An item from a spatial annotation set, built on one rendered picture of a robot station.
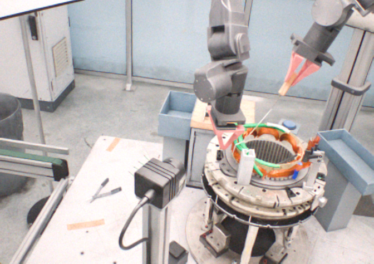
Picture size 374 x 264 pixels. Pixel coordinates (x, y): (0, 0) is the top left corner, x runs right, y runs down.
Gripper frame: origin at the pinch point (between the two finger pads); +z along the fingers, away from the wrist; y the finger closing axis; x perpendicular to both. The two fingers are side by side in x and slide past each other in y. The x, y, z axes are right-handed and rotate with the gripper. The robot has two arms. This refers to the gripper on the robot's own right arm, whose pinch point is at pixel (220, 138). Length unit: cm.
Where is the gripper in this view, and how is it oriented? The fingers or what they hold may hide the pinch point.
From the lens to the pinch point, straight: 89.6
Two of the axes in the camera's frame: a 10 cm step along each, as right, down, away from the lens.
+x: 9.8, -0.2, 2.0
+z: -1.0, 8.1, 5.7
